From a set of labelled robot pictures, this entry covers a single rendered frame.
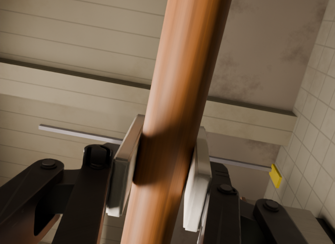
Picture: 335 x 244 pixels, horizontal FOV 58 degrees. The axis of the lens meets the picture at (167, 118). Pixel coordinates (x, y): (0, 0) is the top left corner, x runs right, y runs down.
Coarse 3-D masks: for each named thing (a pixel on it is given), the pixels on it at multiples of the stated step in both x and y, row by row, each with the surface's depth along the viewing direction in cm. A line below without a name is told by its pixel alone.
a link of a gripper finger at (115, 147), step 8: (104, 144) 16; (112, 144) 16; (112, 160) 15; (64, 176) 13; (72, 176) 13; (56, 184) 12; (64, 184) 12; (72, 184) 12; (48, 192) 12; (56, 192) 12; (64, 192) 12; (40, 200) 12; (48, 200) 12; (56, 200) 12; (64, 200) 12; (40, 208) 12; (48, 208) 12; (56, 208) 12; (64, 208) 12
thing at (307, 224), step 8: (248, 200) 204; (288, 208) 203; (296, 208) 205; (296, 216) 195; (304, 216) 196; (312, 216) 198; (296, 224) 186; (304, 224) 187; (312, 224) 189; (320, 224) 199; (304, 232) 179; (312, 232) 180; (320, 232) 182; (328, 232) 191; (312, 240) 173; (320, 240) 174; (328, 240) 175
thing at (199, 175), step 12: (204, 132) 19; (204, 144) 17; (192, 156) 16; (204, 156) 15; (192, 168) 15; (204, 168) 14; (192, 180) 14; (204, 180) 13; (192, 192) 14; (204, 192) 13; (192, 204) 14; (204, 204) 14; (192, 216) 14; (192, 228) 14
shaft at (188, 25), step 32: (192, 0) 13; (224, 0) 14; (192, 32) 14; (160, 64) 15; (192, 64) 14; (160, 96) 15; (192, 96) 15; (160, 128) 15; (192, 128) 15; (160, 160) 15; (160, 192) 16; (128, 224) 17; (160, 224) 17
